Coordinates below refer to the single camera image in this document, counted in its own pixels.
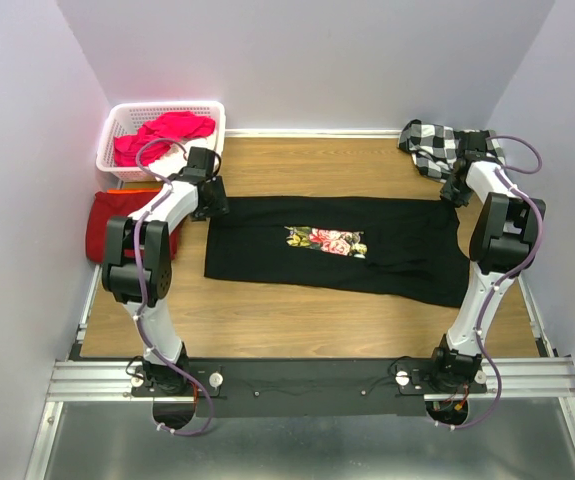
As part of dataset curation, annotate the black floral print t-shirt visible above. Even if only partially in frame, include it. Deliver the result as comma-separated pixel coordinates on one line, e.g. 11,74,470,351
204,196,469,308

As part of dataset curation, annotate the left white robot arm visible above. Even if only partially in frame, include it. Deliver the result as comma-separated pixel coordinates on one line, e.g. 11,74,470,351
101,138,229,396

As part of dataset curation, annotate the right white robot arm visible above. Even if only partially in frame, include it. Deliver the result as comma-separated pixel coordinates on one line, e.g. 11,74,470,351
429,132,546,392

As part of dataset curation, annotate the black white checkered shirt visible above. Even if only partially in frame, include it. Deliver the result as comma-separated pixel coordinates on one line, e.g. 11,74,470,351
398,119,505,182

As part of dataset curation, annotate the white garment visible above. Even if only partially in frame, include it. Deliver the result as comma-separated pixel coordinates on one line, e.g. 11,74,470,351
147,145,187,177

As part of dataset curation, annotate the folded orange garment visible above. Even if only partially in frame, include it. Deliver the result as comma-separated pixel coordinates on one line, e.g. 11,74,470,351
106,187,161,195

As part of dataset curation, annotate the pink red garment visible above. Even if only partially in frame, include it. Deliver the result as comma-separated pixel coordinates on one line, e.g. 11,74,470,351
113,111,216,167

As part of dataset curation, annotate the folded dark red t-shirt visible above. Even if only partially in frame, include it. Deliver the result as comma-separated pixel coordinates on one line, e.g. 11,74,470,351
85,192,159,264

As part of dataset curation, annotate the white plastic laundry basket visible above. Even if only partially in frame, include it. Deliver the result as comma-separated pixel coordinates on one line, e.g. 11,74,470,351
96,100,226,182

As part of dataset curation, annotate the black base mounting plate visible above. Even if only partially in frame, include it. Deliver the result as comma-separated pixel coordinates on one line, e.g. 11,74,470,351
125,356,487,419

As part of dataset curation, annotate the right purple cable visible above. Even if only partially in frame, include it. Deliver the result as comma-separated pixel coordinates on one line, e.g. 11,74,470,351
434,133,548,432

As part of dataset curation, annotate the purple cable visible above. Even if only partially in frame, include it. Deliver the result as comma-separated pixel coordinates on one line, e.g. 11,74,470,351
434,133,548,432
134,138,214,438

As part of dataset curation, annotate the white wall trim strip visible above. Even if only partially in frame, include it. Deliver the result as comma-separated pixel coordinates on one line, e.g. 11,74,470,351
225,128,401,139

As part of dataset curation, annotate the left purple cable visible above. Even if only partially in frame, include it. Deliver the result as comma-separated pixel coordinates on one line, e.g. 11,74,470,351
134,138,214,438

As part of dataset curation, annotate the aluminium frame rail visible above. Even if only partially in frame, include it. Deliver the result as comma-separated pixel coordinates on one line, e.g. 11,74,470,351
27,265,575,479

